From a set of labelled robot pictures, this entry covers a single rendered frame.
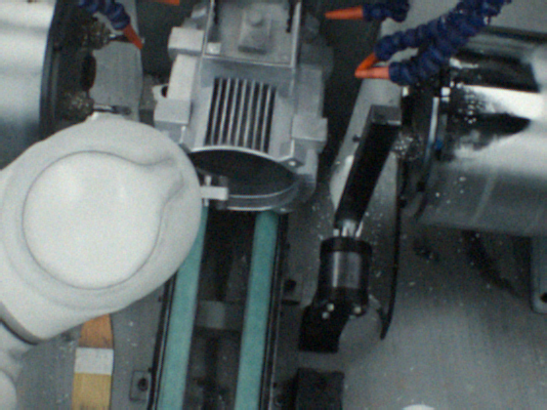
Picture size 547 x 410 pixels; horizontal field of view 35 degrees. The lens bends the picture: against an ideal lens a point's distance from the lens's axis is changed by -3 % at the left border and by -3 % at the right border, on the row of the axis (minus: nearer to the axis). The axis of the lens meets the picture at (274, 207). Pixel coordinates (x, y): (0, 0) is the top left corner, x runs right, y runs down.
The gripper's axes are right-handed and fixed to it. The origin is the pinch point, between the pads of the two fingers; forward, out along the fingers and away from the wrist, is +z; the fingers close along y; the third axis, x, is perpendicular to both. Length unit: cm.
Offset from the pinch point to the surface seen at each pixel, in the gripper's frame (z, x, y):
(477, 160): 9.7, -4.9, -31.9
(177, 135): 13.1, -3.6, 0.7
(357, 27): 23.9, -19.1, -18.6
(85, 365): 27.1, 27.9, 10.8
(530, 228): 15.7, 2.2, -41.0
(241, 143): 12.2, -3.6, -6.5
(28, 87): 9.2, -7.0, 16.9
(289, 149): 12.6, -3.5, -11.7
